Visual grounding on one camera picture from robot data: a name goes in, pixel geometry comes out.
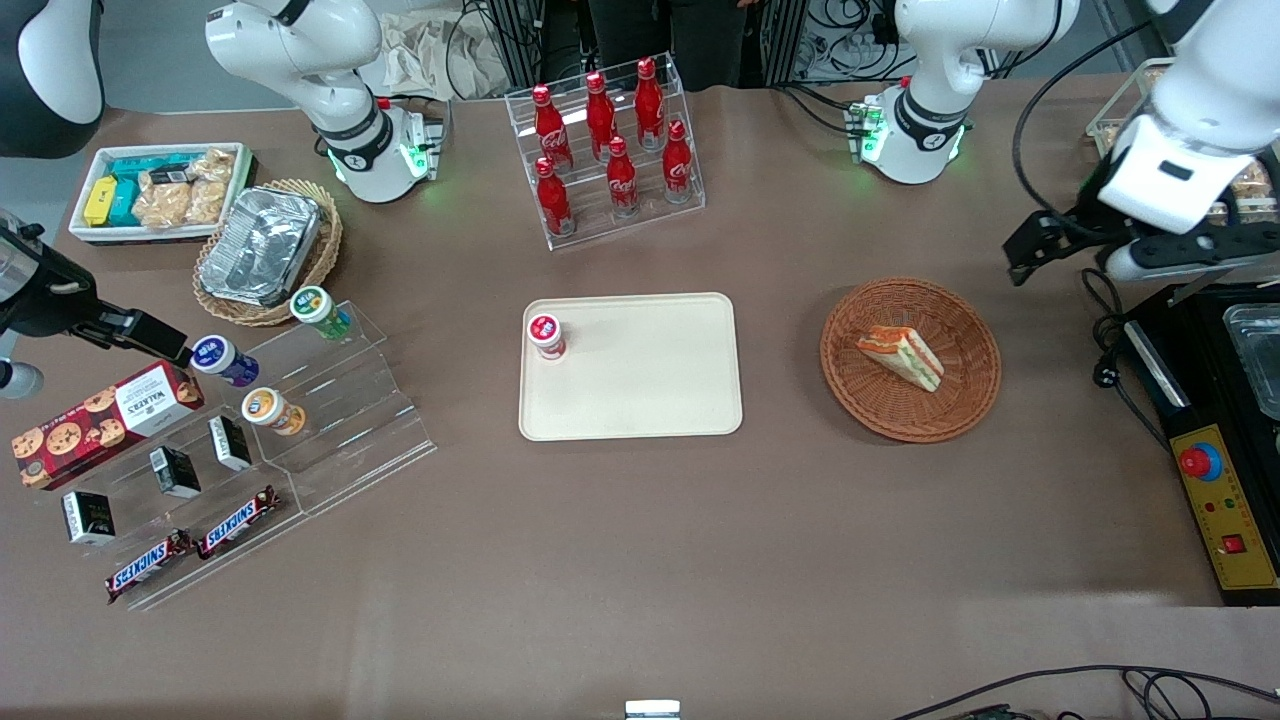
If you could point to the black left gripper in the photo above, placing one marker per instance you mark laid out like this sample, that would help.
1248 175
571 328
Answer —
1088 214

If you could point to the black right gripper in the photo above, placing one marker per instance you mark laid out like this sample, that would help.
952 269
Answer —
45 303

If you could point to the triangular sandwich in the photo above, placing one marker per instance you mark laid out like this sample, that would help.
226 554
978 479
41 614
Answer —
905 355

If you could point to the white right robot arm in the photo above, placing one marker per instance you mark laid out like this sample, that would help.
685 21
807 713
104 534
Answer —
300 50

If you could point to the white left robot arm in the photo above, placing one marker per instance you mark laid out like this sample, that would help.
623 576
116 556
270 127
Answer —
940 60

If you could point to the silver foil tray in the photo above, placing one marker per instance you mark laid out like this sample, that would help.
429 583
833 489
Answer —
260 245

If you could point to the oval tan wicker basket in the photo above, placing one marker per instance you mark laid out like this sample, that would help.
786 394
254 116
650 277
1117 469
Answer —
330 230

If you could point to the round brown wicker basket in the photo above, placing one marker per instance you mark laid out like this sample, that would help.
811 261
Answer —
900 420

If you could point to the beige plastic tray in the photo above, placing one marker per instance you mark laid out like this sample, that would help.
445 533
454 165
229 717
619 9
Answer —
650 380

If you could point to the purple-lid yogurt cup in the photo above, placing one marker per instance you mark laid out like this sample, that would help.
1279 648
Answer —
212 352

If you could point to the red tartan Walkers cookie box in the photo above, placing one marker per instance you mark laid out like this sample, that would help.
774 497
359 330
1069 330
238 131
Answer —
100 420

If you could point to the white rectangular bin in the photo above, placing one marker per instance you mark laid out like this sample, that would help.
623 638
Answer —
150 238

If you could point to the teal snack box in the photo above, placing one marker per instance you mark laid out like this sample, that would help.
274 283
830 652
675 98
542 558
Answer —
140 167
124 205

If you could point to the clear box of pastries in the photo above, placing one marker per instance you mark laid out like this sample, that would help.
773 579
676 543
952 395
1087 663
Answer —
1110 115

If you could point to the clear pack of cookies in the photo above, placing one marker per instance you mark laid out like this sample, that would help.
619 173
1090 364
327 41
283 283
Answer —
165 200
212 185

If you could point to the yellow snack box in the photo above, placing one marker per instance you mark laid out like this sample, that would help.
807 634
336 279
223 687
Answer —
100 200

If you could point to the small black box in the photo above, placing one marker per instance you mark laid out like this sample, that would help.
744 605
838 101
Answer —
88 517
230 443
175 472

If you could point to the orange-lid yogurt cup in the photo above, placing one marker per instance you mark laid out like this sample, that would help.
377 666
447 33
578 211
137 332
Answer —
262 405

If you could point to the green-lid yogurt cup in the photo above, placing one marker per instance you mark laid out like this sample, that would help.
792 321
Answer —
312 305

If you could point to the Snickers chocolate bar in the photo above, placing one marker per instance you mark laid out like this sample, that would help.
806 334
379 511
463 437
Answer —
238 520
150 565

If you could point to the small white connector box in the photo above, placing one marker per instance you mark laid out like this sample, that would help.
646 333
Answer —
425 140
865 130

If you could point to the clear acrylic stepped shelf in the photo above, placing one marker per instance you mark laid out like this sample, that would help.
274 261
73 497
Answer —
350 430

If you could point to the shallow metal pan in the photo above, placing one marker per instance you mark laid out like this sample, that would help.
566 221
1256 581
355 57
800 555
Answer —
1260 360

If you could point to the yellow control box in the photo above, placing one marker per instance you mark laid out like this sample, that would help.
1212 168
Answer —
1225 500

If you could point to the red cola bottle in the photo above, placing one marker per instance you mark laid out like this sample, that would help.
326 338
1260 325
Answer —
600 115
677 165
649 100
552 200
545 120
622 180

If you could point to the crumpled white bag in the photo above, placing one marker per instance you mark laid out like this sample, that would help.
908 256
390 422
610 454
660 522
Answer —
420 60

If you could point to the red-lid yogurt cup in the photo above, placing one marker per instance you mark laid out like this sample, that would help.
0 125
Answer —
545 335

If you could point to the person in dark clothes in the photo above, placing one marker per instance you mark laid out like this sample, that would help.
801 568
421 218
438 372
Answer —
660 35

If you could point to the clear acrylic bottle rack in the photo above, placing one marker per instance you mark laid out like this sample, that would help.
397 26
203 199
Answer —
580 238

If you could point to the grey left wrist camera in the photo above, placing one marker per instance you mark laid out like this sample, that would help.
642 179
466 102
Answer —
1120 266

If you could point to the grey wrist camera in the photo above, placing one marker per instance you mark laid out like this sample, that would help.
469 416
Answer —
1120 266
18 380

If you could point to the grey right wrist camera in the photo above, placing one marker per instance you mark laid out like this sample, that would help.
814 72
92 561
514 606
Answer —
18 380

